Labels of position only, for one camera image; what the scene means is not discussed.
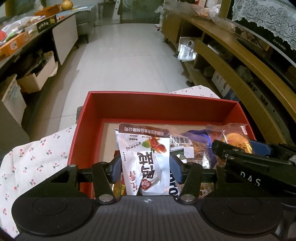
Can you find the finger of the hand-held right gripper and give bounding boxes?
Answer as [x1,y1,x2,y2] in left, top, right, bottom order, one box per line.
[249,138,296,161]
[211,140,292,166]

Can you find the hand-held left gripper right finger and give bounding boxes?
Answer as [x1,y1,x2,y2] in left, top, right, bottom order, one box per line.
[169,153,232,204]

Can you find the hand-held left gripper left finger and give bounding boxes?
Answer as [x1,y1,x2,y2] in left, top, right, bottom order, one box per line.
[47,153,122,205]

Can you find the orange round pastry packet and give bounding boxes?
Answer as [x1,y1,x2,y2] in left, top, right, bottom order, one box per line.
[205,123,253,167]

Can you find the green white wafer packet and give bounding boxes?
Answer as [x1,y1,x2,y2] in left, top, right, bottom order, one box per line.
[169,151,186,197]

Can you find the red gummy candy packet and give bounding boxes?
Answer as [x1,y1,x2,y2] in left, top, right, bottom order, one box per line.
[113,179,127,200]

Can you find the white chicken leg packet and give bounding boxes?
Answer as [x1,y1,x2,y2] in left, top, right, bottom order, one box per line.
[115,123,171,196]

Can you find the clear packet of brown pastry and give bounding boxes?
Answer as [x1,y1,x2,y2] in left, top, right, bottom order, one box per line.
[170,133,217,200]

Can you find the purple snack packet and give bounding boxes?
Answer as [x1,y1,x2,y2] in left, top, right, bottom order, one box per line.
[183,129,212,145]

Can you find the red cardboard box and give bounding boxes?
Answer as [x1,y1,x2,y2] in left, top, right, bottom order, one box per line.
[67,91,255,200]

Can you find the white printed carton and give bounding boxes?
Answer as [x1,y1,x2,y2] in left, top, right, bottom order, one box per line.
[211,71,234,98]

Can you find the wooden media cabinet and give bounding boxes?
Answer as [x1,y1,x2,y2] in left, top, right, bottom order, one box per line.
[161,9,296,130]

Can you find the cherry print tablecloth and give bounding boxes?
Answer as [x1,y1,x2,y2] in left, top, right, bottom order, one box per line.
[0,85,221,239]

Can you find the black television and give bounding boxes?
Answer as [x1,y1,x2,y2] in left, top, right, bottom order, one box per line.
[231,14,296,78]

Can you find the silver foil bag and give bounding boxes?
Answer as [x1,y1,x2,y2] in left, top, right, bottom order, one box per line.
[177,40,197,62]

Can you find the open cardboard box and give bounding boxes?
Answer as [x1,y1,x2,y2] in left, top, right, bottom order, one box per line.
[17,54,58,93]

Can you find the white storage bin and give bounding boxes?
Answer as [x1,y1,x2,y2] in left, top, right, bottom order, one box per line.
[1,74,27,118]

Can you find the white lace cloth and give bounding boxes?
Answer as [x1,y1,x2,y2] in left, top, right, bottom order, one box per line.
[232,0,296,50]

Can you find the clear plastic bags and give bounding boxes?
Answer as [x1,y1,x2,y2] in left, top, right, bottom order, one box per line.
[162,2,234,30]

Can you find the dark top side table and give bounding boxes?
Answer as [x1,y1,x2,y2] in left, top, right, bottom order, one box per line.
[0,9,79,121]

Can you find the grey sofa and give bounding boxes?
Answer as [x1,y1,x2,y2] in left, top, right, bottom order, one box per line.
[75,4,97,43]

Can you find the orange cardboard box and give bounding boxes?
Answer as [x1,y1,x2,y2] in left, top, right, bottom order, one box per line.
[0,31,29,58]

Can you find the dark printed box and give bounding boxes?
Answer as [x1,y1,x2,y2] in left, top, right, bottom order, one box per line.
[36,15,57,33]

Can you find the yellow pomelo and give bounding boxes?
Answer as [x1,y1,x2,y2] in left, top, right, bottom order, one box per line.
[61,0,74,11]

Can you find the orange basket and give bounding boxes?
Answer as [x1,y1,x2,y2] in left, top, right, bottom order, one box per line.
[35,6,62,17]

